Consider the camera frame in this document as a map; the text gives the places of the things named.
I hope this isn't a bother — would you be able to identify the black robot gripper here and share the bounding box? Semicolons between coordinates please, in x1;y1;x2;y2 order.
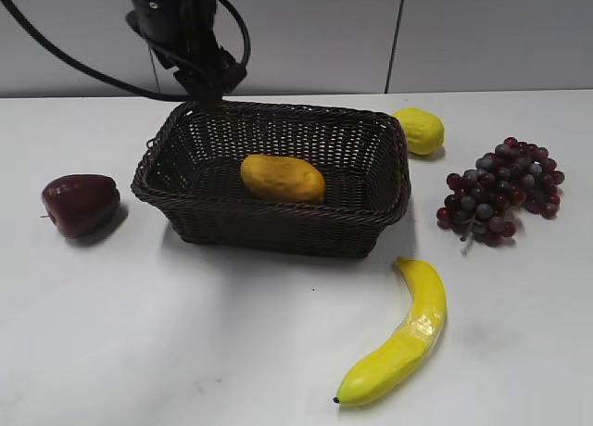
146;30;246;102

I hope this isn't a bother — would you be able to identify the yellow mango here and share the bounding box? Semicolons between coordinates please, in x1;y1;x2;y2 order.
240;154;326;204

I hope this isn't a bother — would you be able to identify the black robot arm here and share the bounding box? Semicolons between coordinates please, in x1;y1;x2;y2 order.
126;0;251;102

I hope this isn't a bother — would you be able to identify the dark woven wicker basket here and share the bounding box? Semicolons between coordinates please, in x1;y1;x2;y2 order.
131;101;411;258

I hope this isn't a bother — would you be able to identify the dark red apple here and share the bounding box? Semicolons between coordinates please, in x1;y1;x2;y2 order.
42;174;120;239

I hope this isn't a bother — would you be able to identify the yellow lemon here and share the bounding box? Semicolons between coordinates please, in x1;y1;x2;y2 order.
394;107;445;156

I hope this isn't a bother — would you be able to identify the purple grape bunch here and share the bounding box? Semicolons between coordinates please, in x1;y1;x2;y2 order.
435;137;565;247

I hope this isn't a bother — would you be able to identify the yellow banana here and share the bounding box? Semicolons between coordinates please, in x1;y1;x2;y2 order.
334;257;448;407

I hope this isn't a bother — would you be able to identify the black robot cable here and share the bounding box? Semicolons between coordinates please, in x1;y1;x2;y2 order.
0;0;186;102

